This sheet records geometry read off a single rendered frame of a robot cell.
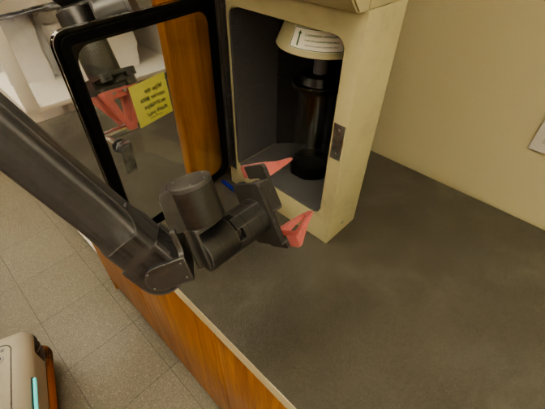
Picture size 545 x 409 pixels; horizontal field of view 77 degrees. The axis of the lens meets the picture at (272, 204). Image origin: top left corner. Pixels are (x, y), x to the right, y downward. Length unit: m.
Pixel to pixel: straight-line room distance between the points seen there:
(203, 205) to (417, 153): 0.77
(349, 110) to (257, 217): 0.23
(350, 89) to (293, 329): 0.42
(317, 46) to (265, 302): 0.47
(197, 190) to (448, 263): 0.59
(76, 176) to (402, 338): 0.57
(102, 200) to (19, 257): 1.95
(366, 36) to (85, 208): 0.43
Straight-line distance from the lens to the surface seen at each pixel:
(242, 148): 0.86
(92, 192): 0.44
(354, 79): 0.57
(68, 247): 2.29
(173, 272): 0.45
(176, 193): 0.42
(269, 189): 0.48
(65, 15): 0.70
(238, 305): 0.69
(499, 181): 1.04
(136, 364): 1.74
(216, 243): 0.45
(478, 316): 0.78
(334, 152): 0.64
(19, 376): 1.58
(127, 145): 0.63
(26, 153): 0.44
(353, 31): 0.55
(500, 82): 0.95
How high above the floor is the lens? 1.53
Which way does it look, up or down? 43 degrees down
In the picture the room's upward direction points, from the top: 1 degrees clockwise
